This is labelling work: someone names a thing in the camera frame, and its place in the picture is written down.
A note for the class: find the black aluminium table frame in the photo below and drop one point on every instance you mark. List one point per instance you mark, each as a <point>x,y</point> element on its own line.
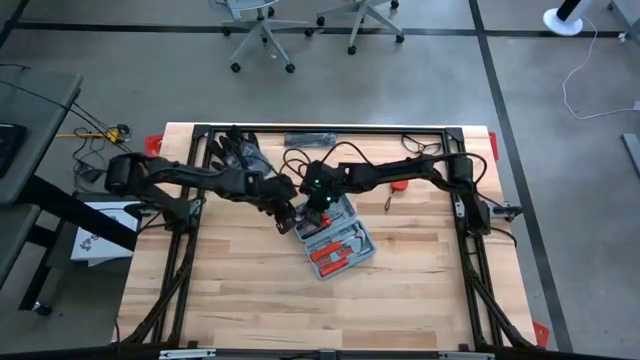
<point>380,129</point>

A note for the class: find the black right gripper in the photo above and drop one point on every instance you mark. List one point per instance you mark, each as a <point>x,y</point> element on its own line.
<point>325,185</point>

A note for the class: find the black zip tie bag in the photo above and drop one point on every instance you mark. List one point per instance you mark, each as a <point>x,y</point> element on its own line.
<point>310,139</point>

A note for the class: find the red tape measure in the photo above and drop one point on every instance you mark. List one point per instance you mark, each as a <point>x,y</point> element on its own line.
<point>399,186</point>

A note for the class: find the grey plastic tool case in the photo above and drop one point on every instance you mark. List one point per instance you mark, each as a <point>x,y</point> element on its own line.
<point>345,215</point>

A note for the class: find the silver metal bracket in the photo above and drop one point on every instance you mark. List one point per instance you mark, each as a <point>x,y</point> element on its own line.
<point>185,354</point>
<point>465,356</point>

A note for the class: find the red screwdriver bit holder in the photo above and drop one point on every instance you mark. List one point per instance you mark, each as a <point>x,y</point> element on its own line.
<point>346,254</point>
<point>331,260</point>

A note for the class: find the grey office chair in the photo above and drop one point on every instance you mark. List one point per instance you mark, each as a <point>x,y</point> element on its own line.
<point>260,30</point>
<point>362,15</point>

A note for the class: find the white cardboard box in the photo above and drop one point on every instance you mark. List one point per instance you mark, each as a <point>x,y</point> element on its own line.
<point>95,240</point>

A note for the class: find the white round fan base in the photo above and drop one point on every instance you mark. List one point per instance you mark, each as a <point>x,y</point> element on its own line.
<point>560,22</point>

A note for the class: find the black table leg beam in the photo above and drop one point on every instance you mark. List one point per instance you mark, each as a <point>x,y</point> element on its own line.
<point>75,210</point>

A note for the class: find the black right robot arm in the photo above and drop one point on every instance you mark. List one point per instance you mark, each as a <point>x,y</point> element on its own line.
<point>390,172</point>

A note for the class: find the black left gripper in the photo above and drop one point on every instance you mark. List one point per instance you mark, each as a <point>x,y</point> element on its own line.
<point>275,195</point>

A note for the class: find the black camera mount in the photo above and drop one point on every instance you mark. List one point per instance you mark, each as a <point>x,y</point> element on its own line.
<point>329,355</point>

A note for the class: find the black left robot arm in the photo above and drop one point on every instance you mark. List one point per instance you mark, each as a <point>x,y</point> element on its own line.
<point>175,172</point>

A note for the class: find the grey desk corner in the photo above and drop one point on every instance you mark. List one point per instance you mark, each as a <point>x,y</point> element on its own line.
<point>627,12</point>

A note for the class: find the clear safety glasses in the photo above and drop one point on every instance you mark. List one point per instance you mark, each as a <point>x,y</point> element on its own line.
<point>429,147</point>

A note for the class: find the black keyboard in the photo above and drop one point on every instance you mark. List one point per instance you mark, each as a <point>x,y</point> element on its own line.
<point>10,150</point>

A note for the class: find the black power adapter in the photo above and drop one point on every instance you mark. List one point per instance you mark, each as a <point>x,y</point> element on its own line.
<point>90,175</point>

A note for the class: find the red table clamp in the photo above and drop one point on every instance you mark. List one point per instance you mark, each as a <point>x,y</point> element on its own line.
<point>493,146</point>
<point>152,145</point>
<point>540,334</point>

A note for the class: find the grey side table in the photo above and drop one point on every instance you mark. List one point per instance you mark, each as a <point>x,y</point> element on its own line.
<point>15,240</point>
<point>35,110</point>

